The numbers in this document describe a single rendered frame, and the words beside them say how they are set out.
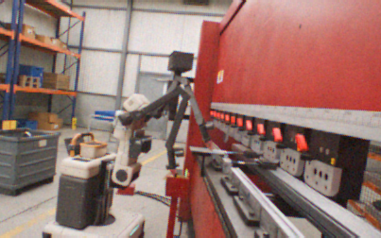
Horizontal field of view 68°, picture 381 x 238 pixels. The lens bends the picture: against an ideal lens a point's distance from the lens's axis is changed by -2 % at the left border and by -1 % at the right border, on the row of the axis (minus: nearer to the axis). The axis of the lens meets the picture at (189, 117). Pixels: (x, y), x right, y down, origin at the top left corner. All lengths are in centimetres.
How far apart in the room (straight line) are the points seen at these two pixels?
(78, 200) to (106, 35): 880
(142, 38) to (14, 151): 715
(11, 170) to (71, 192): 163
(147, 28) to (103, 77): 232
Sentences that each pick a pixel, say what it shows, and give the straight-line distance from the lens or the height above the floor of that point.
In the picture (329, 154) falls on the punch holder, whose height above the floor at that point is 128.
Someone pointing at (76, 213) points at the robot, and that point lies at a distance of 247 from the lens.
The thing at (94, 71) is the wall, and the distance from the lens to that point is 1079.
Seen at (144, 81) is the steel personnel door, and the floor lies 189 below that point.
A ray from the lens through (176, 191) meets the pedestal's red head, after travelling 219.
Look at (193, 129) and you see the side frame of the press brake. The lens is 321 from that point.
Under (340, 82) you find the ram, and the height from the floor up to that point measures 147.
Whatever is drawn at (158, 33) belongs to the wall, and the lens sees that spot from 1008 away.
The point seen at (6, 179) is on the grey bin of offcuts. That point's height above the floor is 20.
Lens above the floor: 137
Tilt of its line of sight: 3 degrees down
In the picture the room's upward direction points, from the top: 7 degrees clockwise
